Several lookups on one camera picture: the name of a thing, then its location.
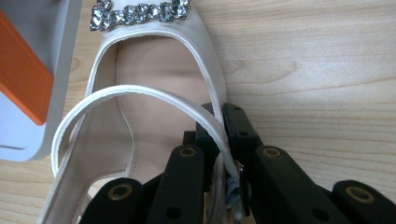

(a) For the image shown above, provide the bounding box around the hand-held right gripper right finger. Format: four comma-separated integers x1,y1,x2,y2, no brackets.
221,102,344,224

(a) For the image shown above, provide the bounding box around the grey two-tier shoe rack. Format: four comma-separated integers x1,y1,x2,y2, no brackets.
0,0,84,163

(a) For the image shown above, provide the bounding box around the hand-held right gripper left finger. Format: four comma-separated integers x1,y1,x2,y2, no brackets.
154,102,221,224

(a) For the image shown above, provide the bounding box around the white jewelled slingback shoe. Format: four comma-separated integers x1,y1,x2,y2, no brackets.
36,0,248,224

